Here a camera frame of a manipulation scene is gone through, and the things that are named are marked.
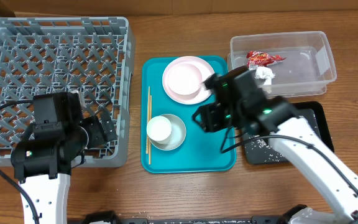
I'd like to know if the grey shallow bowl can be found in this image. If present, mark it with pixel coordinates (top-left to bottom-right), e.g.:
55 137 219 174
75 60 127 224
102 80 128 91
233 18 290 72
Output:
151 114 186 151

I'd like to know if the grey plastic dish rack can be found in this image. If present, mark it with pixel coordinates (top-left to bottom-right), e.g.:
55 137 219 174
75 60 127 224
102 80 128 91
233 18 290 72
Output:
0 17 135 167

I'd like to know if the wooden chopstick right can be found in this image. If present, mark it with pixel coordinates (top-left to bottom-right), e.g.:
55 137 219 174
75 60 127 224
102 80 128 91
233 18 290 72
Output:
147 95 152 165

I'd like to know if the white rice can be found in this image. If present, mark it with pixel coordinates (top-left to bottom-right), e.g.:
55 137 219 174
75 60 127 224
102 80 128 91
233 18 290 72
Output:
245 140 287 165

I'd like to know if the large white plate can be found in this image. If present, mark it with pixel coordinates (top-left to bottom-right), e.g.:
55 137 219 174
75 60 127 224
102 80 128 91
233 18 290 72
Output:
162 56 214 105

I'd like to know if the teal serving tray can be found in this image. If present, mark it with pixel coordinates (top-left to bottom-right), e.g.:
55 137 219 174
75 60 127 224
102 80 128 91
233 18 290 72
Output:
140 57 237 174

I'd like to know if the clear plastic waste bin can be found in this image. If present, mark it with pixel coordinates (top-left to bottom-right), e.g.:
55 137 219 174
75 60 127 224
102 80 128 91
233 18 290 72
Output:
227 31 337 97

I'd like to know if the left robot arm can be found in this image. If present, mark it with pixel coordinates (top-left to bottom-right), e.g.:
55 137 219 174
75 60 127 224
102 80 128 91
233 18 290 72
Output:
11 91 117 223

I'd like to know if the white cup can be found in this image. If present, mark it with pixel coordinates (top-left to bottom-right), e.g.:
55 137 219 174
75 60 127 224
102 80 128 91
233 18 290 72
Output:
149 116 172 144

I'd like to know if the small pink bowl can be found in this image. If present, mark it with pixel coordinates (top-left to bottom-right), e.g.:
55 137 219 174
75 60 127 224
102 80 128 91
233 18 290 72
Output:
168 62 202 96

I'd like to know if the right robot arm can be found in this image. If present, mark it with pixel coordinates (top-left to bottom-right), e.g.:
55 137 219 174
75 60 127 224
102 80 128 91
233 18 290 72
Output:
192 66 358 223

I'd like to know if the white tissue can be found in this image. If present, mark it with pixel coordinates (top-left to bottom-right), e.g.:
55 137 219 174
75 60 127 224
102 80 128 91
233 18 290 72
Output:
255 67 275 93

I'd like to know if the red snack wrapper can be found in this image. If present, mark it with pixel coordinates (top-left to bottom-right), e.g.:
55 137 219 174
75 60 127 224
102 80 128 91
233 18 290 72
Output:
246 51 286 69

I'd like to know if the black food waste tray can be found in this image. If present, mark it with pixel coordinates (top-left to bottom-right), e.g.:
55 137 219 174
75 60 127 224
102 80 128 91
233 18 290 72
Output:
244 101 334 165

